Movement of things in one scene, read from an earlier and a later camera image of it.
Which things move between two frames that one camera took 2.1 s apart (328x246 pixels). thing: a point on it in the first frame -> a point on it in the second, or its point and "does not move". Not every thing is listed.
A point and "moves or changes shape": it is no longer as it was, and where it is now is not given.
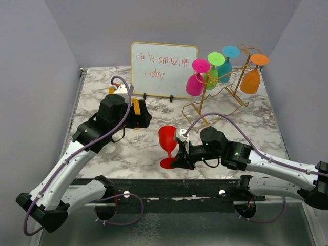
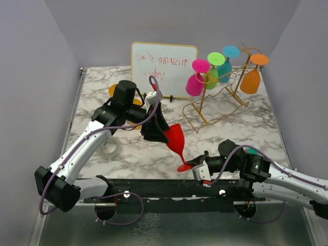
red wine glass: [166, 135] moves or changes shape
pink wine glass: [195, 82] does not move
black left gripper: [140, 121] -> [154, 129]
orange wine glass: [250, 83] does not move
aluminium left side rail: [74, 111] does not move
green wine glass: [210, 79] does not move
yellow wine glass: [111, 90] does not move
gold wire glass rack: [218, 99] does not move
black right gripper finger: [180, 160] -> [199, 160]
